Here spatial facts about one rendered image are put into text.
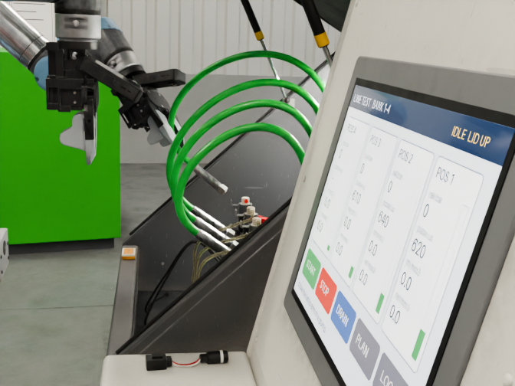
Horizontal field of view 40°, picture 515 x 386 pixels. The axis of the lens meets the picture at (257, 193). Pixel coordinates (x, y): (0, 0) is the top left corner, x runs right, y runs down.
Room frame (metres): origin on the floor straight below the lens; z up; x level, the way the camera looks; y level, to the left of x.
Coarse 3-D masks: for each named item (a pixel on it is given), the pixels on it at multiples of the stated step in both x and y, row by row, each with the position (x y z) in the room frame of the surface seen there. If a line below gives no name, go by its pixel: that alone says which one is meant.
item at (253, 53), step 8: (232, 56) 1.46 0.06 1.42; (240, 56) 1.46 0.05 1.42; (248, 56) 1.45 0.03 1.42; (256, 56) 1.45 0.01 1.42; (264, 56) 1.45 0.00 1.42; (272, 56) 1.44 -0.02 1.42; (280, 56) 1.44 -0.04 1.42; (288, 56) 1.44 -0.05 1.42; (216, 64) 1.47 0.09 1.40; (224, 64) 1.47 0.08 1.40; (296, 64) 1.43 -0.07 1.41; (304, 64) 1.43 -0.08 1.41; (200, 72) 1.48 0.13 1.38; (208, 72) 1.47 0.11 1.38; (312, 72) 1.42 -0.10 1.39; (192, 80) 1.48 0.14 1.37; (320, 80) 1.42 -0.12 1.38; (184, 88) 1.49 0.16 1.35; (320, 88) 1.42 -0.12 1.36; (176, 96) 1.49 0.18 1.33; (184, 96) 1.49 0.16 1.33; (176, 104) 1.49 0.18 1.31; (168, 120) 1.50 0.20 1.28; (176, 152) 1.49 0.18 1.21; (184, 160) 1.48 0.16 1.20
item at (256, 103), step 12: (228, 108) 1.21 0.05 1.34; (240, 108) 1.21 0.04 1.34; (252, 108) 1.22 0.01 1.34; (276, 108) 1.22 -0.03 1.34; (288, 108) 1.22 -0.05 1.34; (216, 120) 1.20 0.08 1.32; (300, 120) 1.23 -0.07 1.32; (204, 132) 1.20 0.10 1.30; (192, 144) 1.20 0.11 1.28; (180, 156) 1.20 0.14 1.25; (180, 168) 1.20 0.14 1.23; (192, 216) 1.20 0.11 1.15; (204, 228) 1.20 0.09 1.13
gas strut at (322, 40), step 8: (304, 0) 1.06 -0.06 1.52; (312, 0) 1.06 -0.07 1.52; (304, 8) 1.07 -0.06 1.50; (312, 8) 1.06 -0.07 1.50; (312, 16) 1.06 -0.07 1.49; (312, 24) 1.07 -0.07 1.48; (320, 24) 1.07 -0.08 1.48; (320, 32) 1.07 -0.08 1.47; (320, 40) 1.07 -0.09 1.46; (328, 40) 1.07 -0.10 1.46; (328, 56) 1.07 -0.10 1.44
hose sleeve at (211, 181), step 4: (196, 168) 1.48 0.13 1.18; (200, 168) 1.48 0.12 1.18; (196, 172) 1.48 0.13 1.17; (200, 172) 1.47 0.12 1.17; (204, 172) 1.47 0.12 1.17; (200, 176) 1.48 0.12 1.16; (204, 176) 1.47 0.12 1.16; (208, 176) 1.47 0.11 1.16; (212, 176) 1.48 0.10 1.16; (208, 180) 1.47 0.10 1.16; (212, 180) 1.47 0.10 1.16; (216, 180) 1.47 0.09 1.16; (208, 184) 1.47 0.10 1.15; (212, 184) 1.47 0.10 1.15; (216, 184) 1.47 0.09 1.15; (220, 184) 1.47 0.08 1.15; (216, 188) 1.47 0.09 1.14
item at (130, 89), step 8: (88, 56) 1.21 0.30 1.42; (80, 64) 1.19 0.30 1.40; (88, 64) 1.19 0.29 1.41; (96, 64) 1.19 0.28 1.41; (104, 64) 1.23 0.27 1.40; (88, 72) 1.20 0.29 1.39; (96, 72) 1.20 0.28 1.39; (104, 72) 1.20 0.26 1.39; (112, 72) 1.20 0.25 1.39; (104, 80) 1.20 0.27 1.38; (112, 80) 1.20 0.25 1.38; (120, 80) 1.20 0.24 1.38; (128, 80) 1.22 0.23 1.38; (112, 88) 1.20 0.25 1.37; (120, 88) 1.20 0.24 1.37; (128, 88) 1.21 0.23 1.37; (136, 88) 1.21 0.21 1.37; (128, 96) 1.21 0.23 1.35; (136, 96) 1.21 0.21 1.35
